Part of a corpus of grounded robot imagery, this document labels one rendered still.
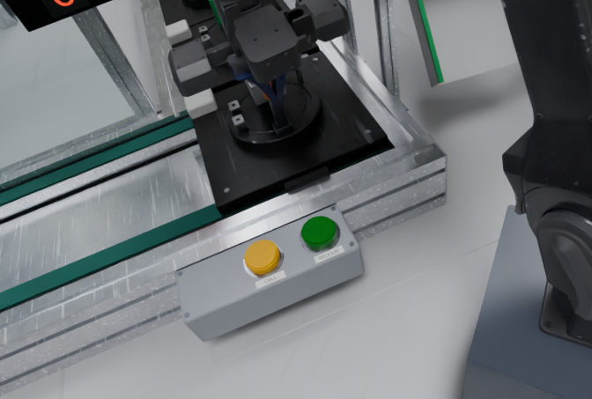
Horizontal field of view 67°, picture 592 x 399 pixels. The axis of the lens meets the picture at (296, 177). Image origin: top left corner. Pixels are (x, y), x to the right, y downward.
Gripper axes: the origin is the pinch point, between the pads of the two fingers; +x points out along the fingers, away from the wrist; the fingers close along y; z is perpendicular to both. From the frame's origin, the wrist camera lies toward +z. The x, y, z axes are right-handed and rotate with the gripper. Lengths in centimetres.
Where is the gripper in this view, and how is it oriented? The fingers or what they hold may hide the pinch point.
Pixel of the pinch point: (270, 80)
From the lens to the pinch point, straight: 51.7
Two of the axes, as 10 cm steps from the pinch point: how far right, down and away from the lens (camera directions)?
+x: 2.2, 6.5, 7.3
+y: 9.2, -3.8, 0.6
